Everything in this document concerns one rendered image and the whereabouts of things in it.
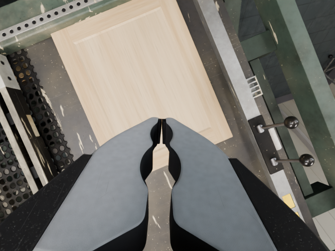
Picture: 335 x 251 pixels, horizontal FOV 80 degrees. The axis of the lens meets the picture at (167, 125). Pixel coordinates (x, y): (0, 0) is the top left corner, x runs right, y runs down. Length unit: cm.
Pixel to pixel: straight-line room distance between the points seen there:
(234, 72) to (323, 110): 33
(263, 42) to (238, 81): 22
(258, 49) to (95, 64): 59
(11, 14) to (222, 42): 69
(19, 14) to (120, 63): 35
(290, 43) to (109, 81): 63
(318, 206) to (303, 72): 51
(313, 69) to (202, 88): 37
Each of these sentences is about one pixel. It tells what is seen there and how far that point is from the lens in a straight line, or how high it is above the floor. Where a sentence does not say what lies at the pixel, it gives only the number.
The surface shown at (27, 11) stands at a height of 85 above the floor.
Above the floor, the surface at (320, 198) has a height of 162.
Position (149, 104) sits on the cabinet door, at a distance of 70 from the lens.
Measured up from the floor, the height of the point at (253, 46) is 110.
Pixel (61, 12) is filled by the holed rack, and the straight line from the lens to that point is 81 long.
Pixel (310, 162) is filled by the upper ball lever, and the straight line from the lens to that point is 71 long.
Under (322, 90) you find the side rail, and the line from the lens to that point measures 86.
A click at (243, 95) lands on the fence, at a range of 73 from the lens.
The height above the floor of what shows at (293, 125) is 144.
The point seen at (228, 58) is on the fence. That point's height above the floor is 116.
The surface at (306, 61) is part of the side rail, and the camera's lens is 85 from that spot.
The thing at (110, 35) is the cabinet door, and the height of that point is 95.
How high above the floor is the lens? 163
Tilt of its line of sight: 33 degrees down
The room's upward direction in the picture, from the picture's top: 156 degrees clockwise
